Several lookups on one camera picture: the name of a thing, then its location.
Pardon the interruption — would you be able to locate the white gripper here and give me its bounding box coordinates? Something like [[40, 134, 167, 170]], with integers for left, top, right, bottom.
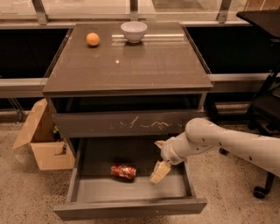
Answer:
[[150, 137, 185, 185]]

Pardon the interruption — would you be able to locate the red coke can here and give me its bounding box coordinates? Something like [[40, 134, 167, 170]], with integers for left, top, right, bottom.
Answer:
[[110, 164, 137, 181]]

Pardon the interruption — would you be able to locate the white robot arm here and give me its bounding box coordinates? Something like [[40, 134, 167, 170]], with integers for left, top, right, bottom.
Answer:
[[150, 118, 280, 185]]

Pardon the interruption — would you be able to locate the closed scratched top drawer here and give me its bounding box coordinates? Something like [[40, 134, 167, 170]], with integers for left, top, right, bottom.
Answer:
[[52, 109, 207, 138]]

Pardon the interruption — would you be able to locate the open middle drawer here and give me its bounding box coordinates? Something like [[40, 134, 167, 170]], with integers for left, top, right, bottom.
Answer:
[[54, 136, 207, 221]]

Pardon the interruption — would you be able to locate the dark brown drawer cabinet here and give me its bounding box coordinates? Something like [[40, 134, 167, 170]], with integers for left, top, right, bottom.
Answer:
[[42, 21, 214, 221]]

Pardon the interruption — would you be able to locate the open cardboard box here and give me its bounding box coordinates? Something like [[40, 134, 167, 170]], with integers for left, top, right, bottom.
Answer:
[[13, 99, 75, 171]]

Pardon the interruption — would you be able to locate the white ceramic bowl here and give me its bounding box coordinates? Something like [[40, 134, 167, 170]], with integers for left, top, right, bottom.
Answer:
[[121, 21, 148, 43]]

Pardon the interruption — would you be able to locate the orange fruit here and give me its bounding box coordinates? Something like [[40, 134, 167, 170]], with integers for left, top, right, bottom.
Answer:
[[86, 32, 100, 46]]

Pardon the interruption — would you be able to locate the black table at right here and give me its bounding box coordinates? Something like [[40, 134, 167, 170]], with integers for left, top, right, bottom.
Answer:
[[236, 10, 280, 38]]

